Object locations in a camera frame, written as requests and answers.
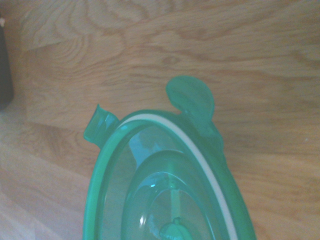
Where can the green round container lid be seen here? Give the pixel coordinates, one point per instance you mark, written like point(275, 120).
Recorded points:
point(200, 100)

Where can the black flat object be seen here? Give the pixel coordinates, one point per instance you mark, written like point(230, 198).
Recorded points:
point(4, 75)

